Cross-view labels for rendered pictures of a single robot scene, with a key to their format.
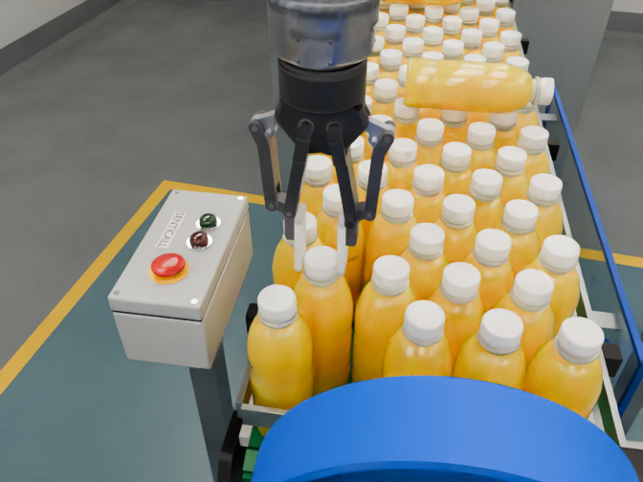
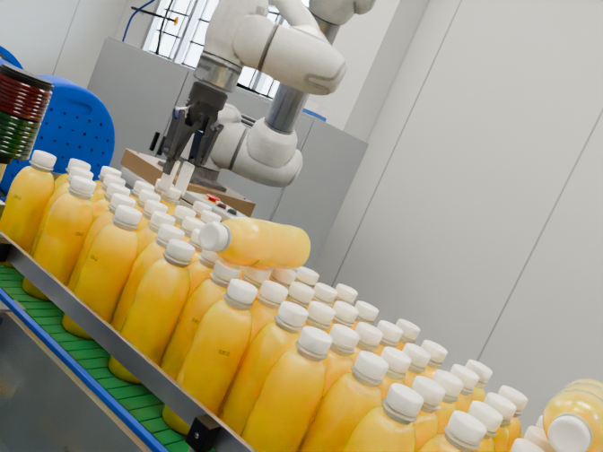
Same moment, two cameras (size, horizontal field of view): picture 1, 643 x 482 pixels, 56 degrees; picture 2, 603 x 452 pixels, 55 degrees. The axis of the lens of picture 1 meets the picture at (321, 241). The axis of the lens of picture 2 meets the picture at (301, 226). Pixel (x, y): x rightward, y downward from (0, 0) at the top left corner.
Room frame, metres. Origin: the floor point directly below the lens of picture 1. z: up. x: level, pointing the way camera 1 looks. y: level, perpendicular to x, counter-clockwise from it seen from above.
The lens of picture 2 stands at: (1.22, -0.99, 1.32)
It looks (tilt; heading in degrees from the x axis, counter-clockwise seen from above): 8 degrees down; 113
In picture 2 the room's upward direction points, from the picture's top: 24 degrees clockwise
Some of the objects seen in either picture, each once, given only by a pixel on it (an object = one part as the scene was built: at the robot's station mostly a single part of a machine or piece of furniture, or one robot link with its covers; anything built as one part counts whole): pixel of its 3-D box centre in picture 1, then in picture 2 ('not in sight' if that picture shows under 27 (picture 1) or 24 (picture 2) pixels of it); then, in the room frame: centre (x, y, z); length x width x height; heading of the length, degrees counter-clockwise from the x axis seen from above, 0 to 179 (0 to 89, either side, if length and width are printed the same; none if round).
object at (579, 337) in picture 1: (579, 340); (43, 160); (0.38, -0.25, 1.10); 0.04 x 0.04 x 0.02
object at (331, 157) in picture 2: not in sight; (178, 186); (-1.02, 2.09, 0.72); 2.15 x 0.54 x 1.45; 165
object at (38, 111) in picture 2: not in sight; (20, 96); (0.61, -0.51, 1.23); 0.06 x 0.06 x 0.04
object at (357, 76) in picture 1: (321, 103); (204, 108); (0.48, 0.00, 1.30); 0.08 x 0.07 x 0.09; 81
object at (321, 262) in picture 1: (321, 266); (170, 194); (0.49, 0.00, 1.10); 0.04 x 0.04 x 0.02
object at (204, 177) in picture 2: not in sight; (191, 168); (0.08, 0.61, 1.08); 0.22 x 0.18 x 0.06; 169
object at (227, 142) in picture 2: not in sight; (214, 133); (0.11, 0.61, 1.22); 0.18 x 0.16 x 0.22; 30
